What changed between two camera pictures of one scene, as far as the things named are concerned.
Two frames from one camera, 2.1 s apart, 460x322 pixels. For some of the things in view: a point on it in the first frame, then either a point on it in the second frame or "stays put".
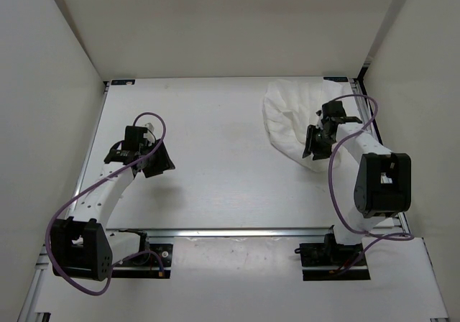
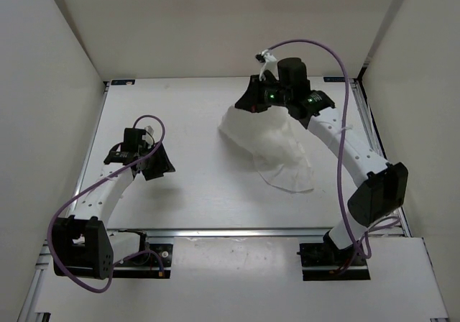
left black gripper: x=164 y=162 stays put
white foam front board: x=257 y=279 stays put
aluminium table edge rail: x=225 y=233 stays put
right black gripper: x=310 y=146 → x=251 y=100
